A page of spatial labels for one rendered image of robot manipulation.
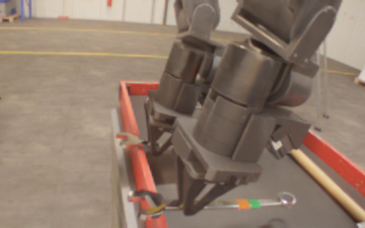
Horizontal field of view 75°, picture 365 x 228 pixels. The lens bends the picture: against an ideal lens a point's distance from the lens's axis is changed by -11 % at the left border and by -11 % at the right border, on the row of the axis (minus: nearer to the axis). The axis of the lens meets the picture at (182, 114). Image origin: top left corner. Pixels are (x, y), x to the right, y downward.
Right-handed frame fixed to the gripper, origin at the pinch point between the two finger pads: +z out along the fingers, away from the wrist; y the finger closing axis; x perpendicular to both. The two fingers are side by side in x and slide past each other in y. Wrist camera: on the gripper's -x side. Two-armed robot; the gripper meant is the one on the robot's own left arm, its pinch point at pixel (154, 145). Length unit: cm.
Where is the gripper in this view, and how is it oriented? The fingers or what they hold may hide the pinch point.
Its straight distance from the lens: 50.8
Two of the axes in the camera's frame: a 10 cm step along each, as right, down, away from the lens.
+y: -2.3, -4.4, 8.7
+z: -3.3, 8.7, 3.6
